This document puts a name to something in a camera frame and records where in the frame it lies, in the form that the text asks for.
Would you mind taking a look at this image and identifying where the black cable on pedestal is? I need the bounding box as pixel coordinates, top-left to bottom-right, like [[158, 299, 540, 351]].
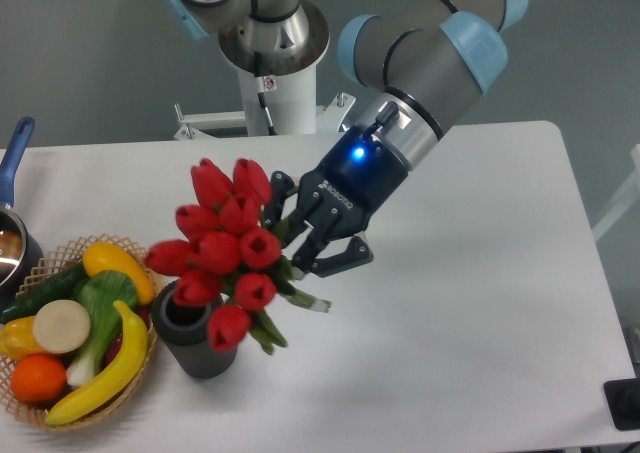
[[252, 51, 277, 137]]

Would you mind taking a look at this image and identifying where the red tulip bouquet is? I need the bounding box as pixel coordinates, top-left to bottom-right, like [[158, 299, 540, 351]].
[[145, 158, 331, 354]]

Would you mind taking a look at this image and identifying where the yellow bell pepper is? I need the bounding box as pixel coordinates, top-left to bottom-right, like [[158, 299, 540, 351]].
[[1, 316, 46, 361]]

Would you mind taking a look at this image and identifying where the beige round disc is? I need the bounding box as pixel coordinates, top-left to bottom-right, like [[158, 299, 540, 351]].
[[32, 300, 91, 354]]

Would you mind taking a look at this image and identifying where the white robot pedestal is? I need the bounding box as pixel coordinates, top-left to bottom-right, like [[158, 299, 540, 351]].
[[236, 66, 316, 136]]

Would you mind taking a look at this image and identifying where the orange fruit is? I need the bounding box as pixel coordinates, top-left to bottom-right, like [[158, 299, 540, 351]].
[[10, 354, 67, 403]]

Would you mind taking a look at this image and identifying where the white furniture frame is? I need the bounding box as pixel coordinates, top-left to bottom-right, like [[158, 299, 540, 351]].
[[591, 144, 639, 242]]

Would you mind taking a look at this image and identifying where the yellow lemon squash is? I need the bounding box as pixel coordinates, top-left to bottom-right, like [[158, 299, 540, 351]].
[[82, 242, 155, 306]]

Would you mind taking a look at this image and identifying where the green cucumber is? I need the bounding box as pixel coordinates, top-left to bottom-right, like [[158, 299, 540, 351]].
[[1, 263, 88, 324]]

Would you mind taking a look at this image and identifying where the white table clamp bracket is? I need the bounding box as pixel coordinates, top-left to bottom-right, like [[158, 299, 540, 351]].
[[173, 92, 356, 140]]

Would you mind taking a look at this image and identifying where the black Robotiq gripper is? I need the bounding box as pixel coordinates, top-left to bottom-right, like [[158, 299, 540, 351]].
[[262, 126, 406, 278]]

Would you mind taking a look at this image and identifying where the dark grey ribbed vase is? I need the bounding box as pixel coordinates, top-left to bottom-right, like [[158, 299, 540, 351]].
[[151, 281, 237, 379]]

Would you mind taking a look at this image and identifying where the blue handled saucepan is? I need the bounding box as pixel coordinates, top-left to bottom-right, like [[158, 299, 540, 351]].
[[1, 117, 43, 310]]

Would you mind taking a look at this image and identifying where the black device at edge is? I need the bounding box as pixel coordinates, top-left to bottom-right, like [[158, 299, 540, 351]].
[[603, 378, 639, 431]]

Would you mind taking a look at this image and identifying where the yellow banana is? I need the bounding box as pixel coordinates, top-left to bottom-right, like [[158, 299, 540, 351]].
[[45, 300, 148, 427]]

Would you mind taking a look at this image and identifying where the green bok choy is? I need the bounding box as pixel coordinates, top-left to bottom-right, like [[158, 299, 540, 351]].
[[67, 270, 138, 389]]

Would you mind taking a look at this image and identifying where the red fruit in basket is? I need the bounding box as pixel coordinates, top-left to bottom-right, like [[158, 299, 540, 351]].
[[103, 306, 150, 367]]

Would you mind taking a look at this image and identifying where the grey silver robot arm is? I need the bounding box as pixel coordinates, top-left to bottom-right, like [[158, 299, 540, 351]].
[[168, 0, 528, 277]]

